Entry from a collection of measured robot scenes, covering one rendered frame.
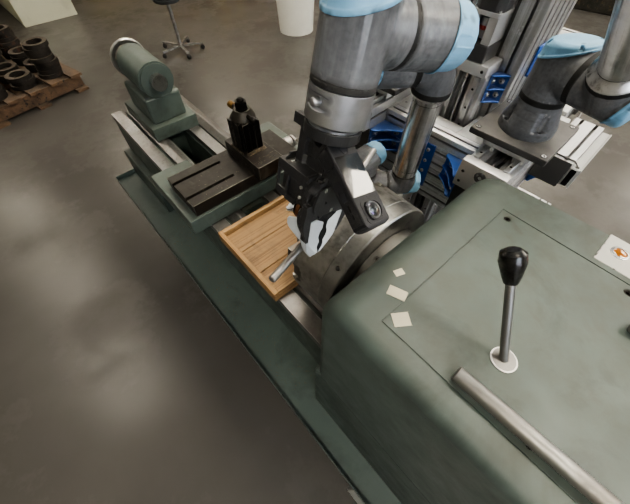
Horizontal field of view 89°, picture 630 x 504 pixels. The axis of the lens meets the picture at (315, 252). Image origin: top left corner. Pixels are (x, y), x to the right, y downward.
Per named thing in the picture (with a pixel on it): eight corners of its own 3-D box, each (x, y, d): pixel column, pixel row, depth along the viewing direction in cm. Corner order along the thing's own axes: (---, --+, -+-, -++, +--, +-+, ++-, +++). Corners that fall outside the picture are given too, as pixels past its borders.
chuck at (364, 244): (415, 256, 92) (436, 182, 65) (334, 333, 84) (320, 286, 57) (405, 249, 93) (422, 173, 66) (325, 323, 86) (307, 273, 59)
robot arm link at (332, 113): (389, 94, 36) (339, 102, 31) (376, 133, 39) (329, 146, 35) (342, 70, 39) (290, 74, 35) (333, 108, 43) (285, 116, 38)
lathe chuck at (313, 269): (405, 249, 93) (421, 173, 66) (325, 323, 86) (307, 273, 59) (382, 231, 97) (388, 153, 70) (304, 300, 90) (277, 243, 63)
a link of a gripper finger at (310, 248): (292, 238, 55) (300, 192, 48) (315, 259, 52) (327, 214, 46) (277, 244, 53) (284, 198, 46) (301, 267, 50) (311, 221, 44)
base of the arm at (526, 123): (512, 106, 100) (530, 73, 92) (562, 127, 93) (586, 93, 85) (488, 126, 93) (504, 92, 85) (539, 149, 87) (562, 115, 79)
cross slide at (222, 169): (299, 160, 121) (299, 150, 118) (197, 216, 105) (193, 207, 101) (270, 138, 129) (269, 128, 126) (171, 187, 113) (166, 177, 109)
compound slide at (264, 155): (284, 167, 112) (283, 155, 108) (260, 180, 108) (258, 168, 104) (250, 140, 121) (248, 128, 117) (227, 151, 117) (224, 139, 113)
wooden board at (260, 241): (362, 237, 107) (363, 229, 104) (275, 301, 93) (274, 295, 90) (304, 190, 120) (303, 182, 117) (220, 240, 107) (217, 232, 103)
